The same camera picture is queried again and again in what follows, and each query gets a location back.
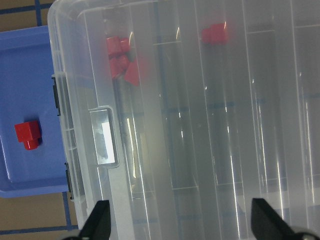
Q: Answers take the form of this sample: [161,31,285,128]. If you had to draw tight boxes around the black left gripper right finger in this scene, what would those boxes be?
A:
[251,198,300,240]

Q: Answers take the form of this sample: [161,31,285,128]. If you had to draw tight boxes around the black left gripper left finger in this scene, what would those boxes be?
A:
[77,200,111,240]

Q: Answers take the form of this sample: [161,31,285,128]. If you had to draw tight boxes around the red block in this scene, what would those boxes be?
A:
[14,120,42,151]
[201,22,229,45]
[109,54,140,86]

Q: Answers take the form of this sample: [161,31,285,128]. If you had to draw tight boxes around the clear plastic box lid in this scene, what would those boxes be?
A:
[74,0,320,240]

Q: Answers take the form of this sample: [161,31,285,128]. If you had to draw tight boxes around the clear plastic storage box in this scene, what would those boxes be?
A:
[47,0,320,240]

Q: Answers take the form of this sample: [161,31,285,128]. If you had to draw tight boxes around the blue plastic tray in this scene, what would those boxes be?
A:
[0,26,68,198]

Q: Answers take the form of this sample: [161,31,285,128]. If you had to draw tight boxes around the red block in cluster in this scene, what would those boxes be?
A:
[109,54,140,86]

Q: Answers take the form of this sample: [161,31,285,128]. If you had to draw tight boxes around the red block cluster piece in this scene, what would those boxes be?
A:
[106,36,131,58]

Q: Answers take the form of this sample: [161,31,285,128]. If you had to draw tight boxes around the red block under lid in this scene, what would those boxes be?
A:
[201,22,229,45]

